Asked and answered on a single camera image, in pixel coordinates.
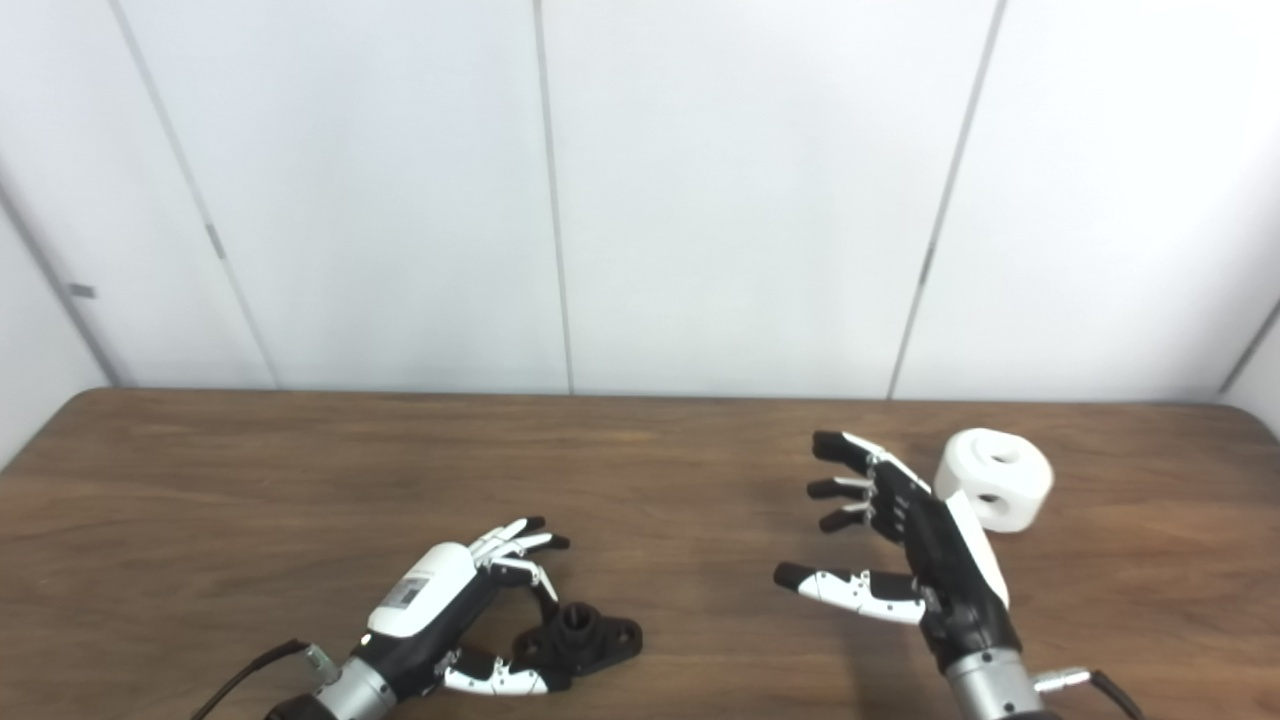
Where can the round white cylinder piece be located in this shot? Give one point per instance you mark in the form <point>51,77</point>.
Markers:
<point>1000,480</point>

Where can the black flanged holder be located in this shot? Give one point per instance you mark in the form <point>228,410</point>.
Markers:
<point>580,640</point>

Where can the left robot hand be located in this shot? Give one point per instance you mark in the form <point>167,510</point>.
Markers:
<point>450,610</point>

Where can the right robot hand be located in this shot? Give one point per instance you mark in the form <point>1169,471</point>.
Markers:
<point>920,560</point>

